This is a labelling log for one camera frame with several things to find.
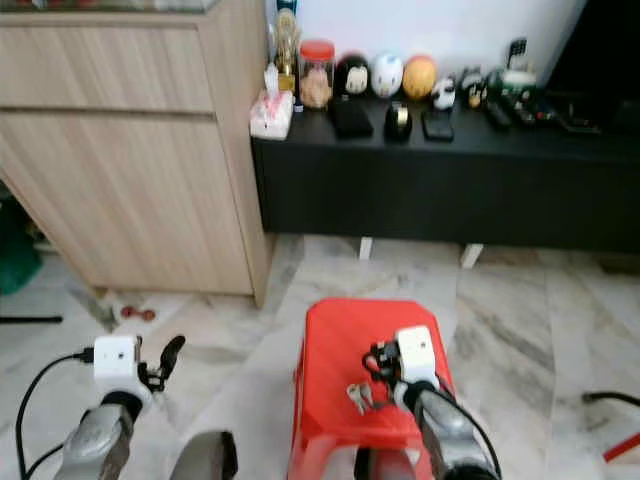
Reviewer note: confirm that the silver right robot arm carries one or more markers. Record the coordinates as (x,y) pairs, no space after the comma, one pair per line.
(445,430)

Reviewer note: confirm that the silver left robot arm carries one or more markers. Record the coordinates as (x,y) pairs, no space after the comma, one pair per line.
(95,445)

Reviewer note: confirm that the silver keys bunch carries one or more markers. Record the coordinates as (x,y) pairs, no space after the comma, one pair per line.
(357,398)

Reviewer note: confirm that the red plastic stool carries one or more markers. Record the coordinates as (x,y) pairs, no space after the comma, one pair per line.
(345,345)

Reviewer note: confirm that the small red dumbbell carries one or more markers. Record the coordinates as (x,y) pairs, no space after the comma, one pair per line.
(138,314)

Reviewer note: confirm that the grey robot leg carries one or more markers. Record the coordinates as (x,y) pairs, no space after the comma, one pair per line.
(205,458)

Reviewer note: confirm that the white console foot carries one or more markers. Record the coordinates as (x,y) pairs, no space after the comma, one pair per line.
(365,249)
(471,256)

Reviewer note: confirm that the light wood cabinet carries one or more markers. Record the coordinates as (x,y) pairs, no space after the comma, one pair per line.
(130,190)

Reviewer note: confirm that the black low TV console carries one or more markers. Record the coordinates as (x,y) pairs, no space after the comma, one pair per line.
(440,195)

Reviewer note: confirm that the green plastic bin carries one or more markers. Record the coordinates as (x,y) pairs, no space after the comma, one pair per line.
(18,255)

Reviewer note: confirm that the black tape dispenser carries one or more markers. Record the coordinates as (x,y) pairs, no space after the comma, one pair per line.
(399,122)

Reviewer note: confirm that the black wallet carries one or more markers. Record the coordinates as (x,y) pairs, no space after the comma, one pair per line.
(351,118)

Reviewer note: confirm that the pink tissue box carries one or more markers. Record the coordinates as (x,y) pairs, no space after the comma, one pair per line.
(270,116)

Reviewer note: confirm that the small panda figurine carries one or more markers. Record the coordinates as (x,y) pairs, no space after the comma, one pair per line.
(444,94)

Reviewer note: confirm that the black remote control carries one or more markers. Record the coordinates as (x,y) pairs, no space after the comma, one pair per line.
(498,115)
(524,110)
(550,110)

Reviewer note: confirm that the black round plush toy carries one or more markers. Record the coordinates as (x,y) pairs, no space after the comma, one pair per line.
(351,76)

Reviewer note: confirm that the white round plush toy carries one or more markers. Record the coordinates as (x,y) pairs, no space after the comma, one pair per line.
(387,75)

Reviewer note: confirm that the orange round plush toy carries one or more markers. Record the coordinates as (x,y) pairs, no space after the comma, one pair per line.
(420,78)

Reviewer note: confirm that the red-lidded snack jar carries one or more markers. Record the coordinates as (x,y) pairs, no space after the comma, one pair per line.
(316,78)

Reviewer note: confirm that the black and yellow figurine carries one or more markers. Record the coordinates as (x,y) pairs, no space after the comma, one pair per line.
(473,88)

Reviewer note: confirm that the black flat tablet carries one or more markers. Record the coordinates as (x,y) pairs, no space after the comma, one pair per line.
(580,120)

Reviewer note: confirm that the green remote holder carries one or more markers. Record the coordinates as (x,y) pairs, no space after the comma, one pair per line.
(514,78)

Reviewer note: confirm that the gold figure trophy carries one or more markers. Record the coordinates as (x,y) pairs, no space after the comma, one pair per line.
(284,52)

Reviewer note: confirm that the blue globe trophy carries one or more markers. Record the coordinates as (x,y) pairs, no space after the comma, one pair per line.
(286,6)

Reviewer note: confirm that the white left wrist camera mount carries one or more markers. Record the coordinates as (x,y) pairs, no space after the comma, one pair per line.
(115,362)

